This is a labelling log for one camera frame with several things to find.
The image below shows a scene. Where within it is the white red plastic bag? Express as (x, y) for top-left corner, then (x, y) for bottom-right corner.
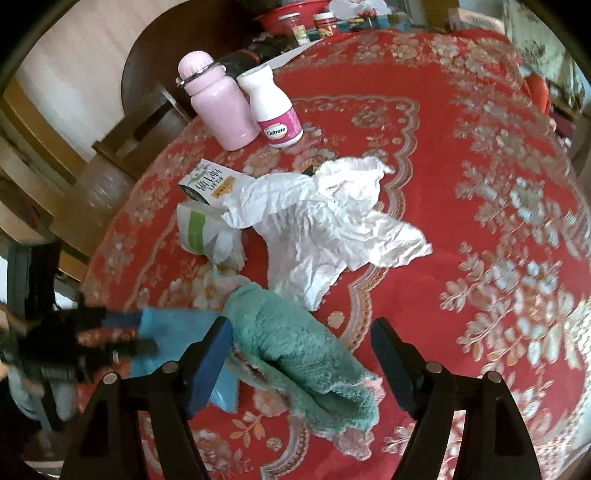
(330, 0), (391, 20)

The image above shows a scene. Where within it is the flat white sheet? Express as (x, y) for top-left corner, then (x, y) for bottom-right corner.
(272, 41), (315, 70)

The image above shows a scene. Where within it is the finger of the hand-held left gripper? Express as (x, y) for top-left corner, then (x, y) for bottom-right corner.
(78, 340), (158, 360)
(83, 312), (144, 333)

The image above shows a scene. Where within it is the red floral tablecloth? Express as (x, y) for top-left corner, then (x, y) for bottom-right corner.
(78, 28), (591, 480)

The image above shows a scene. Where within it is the white pink-label pill bottle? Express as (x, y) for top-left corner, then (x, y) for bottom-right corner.
(236, 65), (304, 148)

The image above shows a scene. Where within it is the pink water bottle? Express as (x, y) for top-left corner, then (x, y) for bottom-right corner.
(175, 51), (260, 151)

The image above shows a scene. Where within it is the green fluffy towel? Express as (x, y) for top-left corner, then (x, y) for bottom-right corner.
(203, 268), (384, 460)

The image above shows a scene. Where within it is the light blue cloth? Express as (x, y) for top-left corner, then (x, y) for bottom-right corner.
(131, 307), (241, 414)

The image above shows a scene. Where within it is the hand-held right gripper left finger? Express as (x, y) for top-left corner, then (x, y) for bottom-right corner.
(65, 316), (234, 480)

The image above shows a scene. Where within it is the green and white carton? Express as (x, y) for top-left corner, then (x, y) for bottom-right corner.
(179, 158), (252, 204)

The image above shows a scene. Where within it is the red plastic basin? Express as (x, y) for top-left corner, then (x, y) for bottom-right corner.
(254, 0), (333, 35)

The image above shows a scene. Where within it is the brown wooden chair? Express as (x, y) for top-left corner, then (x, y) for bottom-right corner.
(48, 83), (190, 278)

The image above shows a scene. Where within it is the white green tissue packet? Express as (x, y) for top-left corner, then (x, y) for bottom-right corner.
(176, 200), (245, 268)

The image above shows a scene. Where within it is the dark bundle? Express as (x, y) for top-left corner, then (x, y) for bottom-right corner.
(217, 46), (278, 70)

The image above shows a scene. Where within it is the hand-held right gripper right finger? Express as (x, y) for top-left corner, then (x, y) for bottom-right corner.
(370, 318), (541, 480)

